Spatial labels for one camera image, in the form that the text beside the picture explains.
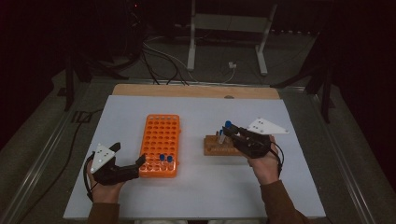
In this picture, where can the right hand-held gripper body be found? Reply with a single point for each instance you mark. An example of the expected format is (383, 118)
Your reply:
(252, 144)

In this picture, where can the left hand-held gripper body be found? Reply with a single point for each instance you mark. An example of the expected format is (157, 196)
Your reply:
(115, 174)

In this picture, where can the blue-capped test tube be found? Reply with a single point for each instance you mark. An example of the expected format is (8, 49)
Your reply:
(169, 159)
(228, 123)
(221, 138)
(162, 157)

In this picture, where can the wooden tube rack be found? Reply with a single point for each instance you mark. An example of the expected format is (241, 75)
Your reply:
(218, 151)

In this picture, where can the orange plastic tube rack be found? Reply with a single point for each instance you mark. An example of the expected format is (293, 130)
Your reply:
(158, 137)

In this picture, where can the person's left hand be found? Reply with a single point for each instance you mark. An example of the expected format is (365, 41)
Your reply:
(106, 194)

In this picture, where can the person's right hand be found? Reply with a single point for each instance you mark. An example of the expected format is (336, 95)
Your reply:
(266, 169)

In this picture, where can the white plug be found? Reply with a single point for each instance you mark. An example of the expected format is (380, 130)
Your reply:
(232, 65)

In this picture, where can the white board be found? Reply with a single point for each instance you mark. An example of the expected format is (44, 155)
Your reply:
(202, 193)

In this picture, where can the black tripod stand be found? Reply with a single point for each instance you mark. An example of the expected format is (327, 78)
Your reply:
(69, 90)
(326, 99)

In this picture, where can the white metal stand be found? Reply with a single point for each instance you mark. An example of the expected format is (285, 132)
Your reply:
(230, 23)

